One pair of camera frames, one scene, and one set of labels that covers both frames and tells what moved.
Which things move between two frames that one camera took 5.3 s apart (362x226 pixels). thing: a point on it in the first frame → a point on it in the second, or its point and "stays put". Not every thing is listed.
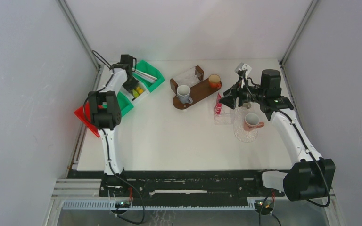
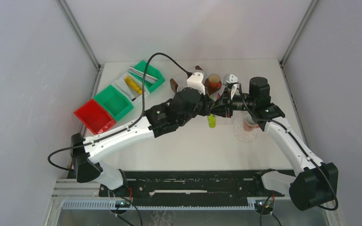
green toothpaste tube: (135, 93) → (211, 121)
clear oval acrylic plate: (239, 114) stays put
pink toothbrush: (146, 78) stays put
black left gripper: (134, 84) → (206, 102)
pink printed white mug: (251, 122) stays put
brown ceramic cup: (215, 82) stays put
